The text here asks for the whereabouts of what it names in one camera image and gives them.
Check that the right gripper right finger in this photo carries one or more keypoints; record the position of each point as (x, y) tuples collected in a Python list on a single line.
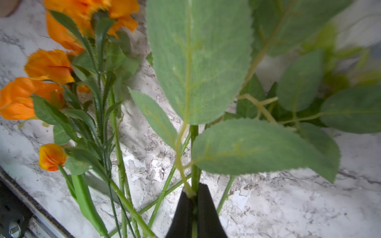
[(208, 223)]

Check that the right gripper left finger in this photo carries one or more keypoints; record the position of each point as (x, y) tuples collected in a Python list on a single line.
[(181, 226)]

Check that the white roses bunch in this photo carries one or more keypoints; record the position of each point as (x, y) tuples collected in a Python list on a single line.
[(327, 89)]

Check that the orange ranunculus flower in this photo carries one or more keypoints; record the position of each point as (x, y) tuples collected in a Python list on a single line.
[(16, 101)]

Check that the orange carnation flower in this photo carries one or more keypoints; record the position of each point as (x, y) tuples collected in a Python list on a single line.
[(49, 65)]

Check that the potted green succulent plant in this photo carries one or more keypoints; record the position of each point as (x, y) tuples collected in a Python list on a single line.
[(8, 7)]

